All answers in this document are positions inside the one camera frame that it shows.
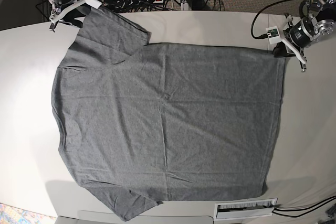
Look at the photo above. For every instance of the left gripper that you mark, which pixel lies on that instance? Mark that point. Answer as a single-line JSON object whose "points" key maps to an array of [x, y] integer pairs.
{"points": [[297, 38]]}

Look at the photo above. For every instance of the grey T-shirt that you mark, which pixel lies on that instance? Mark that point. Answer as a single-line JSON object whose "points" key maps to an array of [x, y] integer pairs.
{"points": [[144, 123]]}

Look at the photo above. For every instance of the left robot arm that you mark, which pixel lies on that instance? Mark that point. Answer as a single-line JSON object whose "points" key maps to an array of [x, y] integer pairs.
{"points": [[317, 23]]}

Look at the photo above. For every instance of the black power strip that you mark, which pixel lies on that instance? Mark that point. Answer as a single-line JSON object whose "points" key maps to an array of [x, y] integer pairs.
{"points": [[135, 3]]}

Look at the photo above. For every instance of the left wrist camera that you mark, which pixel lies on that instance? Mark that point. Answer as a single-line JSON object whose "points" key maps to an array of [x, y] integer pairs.
{"points": [[274, 35]]}

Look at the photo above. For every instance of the white cable grommet box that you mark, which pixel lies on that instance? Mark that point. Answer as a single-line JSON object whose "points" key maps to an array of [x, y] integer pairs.
{"points": [[244, 209]]}

